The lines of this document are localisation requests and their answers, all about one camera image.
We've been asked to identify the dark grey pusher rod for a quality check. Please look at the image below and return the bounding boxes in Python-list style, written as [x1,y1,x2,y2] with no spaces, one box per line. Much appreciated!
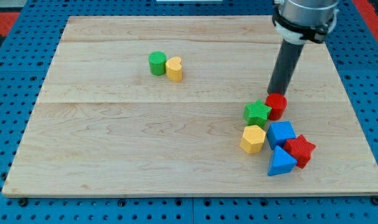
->
[267,40,304,95]

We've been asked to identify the wooden board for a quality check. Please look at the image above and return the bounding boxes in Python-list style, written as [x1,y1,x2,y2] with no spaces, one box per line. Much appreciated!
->
[2,16,378,198]

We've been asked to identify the red cylinder block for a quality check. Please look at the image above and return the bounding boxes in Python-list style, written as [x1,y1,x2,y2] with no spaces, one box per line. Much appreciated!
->
[265,93,288,121]

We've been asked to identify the yellow heart block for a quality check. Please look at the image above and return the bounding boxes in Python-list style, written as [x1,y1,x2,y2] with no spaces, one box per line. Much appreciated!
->
[166,57,182,82]

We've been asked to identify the green star block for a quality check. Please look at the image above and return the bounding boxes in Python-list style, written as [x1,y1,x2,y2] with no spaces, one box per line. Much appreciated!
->
[243,100,272,128]

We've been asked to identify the red star block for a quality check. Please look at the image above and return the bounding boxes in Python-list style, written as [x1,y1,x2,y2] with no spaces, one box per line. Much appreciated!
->
[283,134,316,169]

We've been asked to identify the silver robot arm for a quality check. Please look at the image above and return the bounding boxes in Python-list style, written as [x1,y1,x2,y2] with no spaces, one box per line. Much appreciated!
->
[272,0,339,45]

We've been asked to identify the green cylinder block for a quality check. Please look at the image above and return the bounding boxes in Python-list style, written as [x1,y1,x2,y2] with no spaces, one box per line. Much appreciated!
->
[148,51,167,76]

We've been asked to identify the yellow hexagon block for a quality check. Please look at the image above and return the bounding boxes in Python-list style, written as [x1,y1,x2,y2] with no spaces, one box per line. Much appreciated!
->
[239,125,266,154]

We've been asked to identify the blue triangle block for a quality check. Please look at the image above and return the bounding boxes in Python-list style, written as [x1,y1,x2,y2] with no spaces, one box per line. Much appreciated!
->
[267,146,297,176]

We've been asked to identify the blue cube block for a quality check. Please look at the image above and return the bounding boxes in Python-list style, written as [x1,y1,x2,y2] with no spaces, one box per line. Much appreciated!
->
[267,121,296,150]

